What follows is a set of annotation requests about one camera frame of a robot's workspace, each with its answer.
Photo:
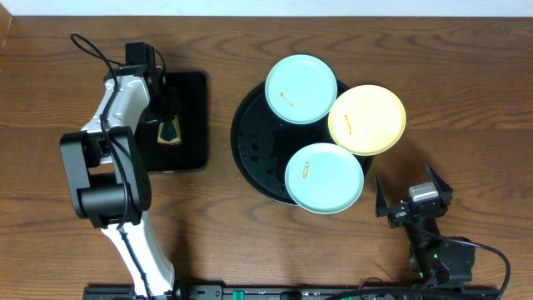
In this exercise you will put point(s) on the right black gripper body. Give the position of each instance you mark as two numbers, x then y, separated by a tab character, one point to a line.
399	217

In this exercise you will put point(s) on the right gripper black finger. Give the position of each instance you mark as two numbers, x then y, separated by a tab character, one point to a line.
381	207
443	188

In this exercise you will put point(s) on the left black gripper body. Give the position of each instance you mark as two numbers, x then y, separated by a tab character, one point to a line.
169	110

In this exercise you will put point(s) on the yellow green scrub sponge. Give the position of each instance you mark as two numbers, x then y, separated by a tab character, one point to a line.
169	132

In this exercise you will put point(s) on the light blue plate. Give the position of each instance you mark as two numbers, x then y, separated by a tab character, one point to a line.
324	178
301	89

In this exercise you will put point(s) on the yellow plate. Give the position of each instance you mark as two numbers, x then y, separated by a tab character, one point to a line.
367	120

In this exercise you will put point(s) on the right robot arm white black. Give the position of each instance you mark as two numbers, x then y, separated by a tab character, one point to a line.
441	262

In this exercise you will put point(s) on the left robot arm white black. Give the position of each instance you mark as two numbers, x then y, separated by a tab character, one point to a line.
108	179

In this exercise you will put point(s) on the black rectangular tray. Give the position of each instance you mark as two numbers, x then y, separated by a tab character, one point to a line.
192	151

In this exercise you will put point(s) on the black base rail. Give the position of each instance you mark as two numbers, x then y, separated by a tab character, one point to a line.
215	292

